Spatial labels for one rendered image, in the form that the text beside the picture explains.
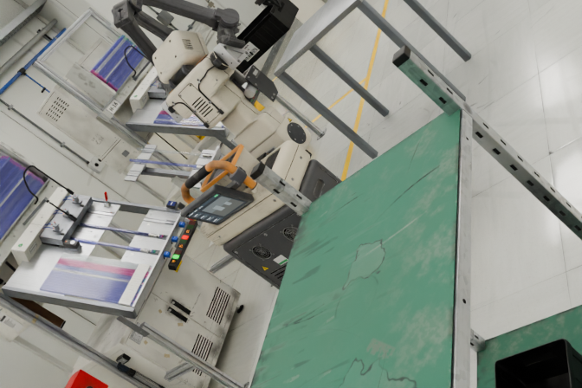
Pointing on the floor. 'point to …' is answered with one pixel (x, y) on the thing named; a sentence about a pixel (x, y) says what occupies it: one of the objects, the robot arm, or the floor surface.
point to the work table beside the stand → (324, 22)
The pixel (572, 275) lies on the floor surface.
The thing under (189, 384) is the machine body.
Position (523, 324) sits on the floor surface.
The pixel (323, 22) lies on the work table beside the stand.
